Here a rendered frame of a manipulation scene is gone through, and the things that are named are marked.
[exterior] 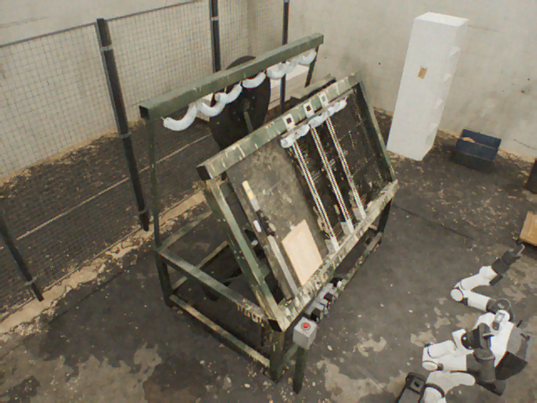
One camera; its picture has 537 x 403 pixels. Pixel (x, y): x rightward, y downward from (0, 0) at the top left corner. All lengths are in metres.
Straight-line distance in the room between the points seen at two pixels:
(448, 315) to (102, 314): 3.45
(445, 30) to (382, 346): 4.06
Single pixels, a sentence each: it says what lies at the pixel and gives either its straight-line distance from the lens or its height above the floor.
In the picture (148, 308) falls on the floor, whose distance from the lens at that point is 4.16.
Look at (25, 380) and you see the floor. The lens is 4.12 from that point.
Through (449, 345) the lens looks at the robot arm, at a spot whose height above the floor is 1.42.
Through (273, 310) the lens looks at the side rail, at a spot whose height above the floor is 0.98.
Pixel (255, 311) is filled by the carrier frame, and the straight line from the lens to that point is 3.01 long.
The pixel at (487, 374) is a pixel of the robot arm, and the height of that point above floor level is 1.32.
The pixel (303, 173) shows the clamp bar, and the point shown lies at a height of 1.55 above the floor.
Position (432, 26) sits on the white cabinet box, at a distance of 5.96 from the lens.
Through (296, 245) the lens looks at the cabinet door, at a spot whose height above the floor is 1.14.
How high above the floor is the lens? 3.22
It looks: 38 degrees down
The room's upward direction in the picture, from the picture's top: 1 degrees clockwise
